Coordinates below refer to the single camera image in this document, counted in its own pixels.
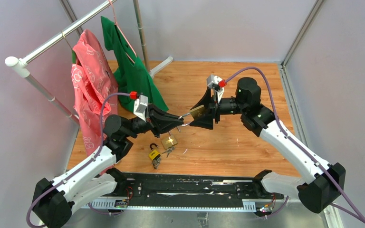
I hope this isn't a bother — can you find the yellow black padlock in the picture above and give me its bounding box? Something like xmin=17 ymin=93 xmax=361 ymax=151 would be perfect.
xmin=148 ymin=143 xmax=161 ymax=170

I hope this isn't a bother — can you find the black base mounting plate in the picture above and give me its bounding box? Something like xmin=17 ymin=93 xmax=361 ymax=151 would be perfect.
xmin=106 ymin=172 xmax=285 ymax=209

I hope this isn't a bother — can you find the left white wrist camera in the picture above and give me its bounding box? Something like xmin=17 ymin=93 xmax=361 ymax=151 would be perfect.
xmin=133 ymin=95 xmax=148 ymax=122

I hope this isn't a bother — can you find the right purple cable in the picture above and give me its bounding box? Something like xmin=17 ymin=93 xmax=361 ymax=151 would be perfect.
xmin=218 ymin=66 xmax=365 ymax=228

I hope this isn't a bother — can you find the pink clothes hanger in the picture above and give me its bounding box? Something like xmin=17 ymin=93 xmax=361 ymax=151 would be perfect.
xmin=107 ymin=0 xmax=138 ymax=64

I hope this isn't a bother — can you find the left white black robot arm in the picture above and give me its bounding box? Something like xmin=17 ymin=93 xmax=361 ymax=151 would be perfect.
xmin=26 ymin=104 xmax=184 ymax=228

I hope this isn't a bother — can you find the purple cable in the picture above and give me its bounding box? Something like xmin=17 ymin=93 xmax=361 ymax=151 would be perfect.
xmin=25 ymin=91 xmax=138 ymax=228
xmin=218 ymin=66 xmax=365 ymax=228

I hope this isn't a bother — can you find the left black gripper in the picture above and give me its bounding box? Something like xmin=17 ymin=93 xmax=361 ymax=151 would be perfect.
xmin=123 ymin=104 xmax=184 ymax=139

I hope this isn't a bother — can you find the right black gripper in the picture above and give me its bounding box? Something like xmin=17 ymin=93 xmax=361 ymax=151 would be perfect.
xmin=190 ymin=87 xmax=247 ymax=130

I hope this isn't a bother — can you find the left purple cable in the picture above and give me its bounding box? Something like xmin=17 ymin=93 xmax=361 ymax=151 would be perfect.
xmin=25 ymin=91 xmax=138 ymax=228

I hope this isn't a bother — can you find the brass padlock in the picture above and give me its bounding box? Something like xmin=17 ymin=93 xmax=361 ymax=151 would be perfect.
xmin=161 ymin=136 xmax=178 ymax=157
xmin=179 ymin=105 xmax=206 ymax=120

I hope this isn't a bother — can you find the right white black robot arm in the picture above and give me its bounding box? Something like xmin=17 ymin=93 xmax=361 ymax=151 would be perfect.
xmin=189 ymin=75 xmax=346 ymax=213

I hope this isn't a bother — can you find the green garment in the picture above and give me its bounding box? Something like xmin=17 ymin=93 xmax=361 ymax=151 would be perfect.
xmin=101 ymin=16 xmax=169 ymax=112

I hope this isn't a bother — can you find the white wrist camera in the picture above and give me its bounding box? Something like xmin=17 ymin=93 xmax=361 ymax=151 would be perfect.
xmin=133 ymin=95 xmax=148 ymax=122
xmin=207 ymin=75 xmax=225 ymax=104

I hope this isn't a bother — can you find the aluminium frame rail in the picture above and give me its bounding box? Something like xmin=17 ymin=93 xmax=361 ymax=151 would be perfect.
xmin=279 ymin=0 xmax=325 ymax=143

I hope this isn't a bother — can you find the white metal clothes rack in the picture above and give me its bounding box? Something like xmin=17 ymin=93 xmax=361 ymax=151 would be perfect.
xmin=4 ymin=0 xmax=174 ymax=126

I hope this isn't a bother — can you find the pink patterned garment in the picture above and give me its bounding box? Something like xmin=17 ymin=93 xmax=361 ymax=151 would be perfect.
xmin=71 ymin=29 xmax=118 ymax=156

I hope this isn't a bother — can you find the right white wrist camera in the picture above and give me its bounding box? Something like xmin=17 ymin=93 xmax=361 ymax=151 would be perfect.
xmin=207 ymin=75 xmax=225 ymax=104

